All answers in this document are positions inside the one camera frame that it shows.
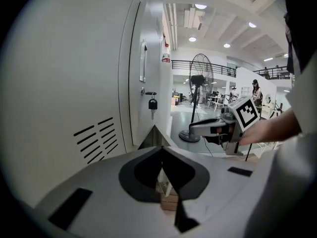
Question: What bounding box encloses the black fan power cord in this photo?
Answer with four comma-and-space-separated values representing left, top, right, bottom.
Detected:
202, 135, 216, 158

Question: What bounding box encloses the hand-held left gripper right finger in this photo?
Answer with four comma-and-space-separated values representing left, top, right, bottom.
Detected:
162, 145, 273, 238

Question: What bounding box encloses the grey ceiling air duct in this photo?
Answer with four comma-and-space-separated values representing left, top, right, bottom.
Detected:
183, 6, 206, 31

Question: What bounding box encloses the black key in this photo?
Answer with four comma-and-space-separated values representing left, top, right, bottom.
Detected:
145, 91, 159, 121

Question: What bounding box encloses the red white wall sign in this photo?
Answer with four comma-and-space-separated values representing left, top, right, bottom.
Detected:
161, 35, 172, 63

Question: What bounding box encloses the person's right hand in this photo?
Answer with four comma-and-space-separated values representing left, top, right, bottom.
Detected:
205, 125, 233, 146

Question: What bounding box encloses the grey metal locker cabinet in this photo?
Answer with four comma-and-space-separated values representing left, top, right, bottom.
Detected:
4, 0, 173, 164

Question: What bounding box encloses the black balcony railing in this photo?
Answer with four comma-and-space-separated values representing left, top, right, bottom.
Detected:
170, 59, 297, 81

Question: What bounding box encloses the white work table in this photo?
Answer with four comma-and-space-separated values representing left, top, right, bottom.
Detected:
207, 95, 225, 109

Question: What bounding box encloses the black pedestal fan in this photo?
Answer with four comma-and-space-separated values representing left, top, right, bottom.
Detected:
178, 53, 214, 143

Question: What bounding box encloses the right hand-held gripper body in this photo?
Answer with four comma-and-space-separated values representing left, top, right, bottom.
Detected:
221, 96, 261, 156

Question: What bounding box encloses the person's black shirt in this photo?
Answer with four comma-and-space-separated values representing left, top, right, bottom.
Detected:
283, 0, 317, 76

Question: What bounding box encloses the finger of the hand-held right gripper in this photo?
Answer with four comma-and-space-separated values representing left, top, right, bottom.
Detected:
189, 118, 231, 136

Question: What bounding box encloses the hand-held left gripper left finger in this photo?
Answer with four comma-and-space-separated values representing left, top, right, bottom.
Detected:
33, 145, 163, 238

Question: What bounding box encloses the person's right forearm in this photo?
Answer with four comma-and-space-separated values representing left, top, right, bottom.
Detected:
241, 107, 303, 147

